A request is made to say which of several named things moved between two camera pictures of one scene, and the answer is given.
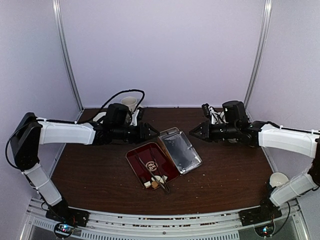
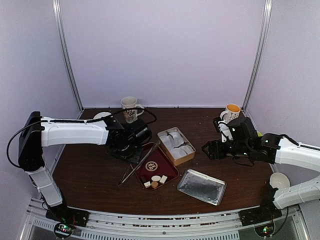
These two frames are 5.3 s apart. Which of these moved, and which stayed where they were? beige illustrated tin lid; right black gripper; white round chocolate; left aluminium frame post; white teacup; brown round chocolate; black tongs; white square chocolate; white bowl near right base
Moved: right black gripper; beige illustrated tin lid; black tongs
Stayed: white square chocolate; left aluminium frame post; white teacup; white round chocolate; brown round chocolate; white bowl near right base
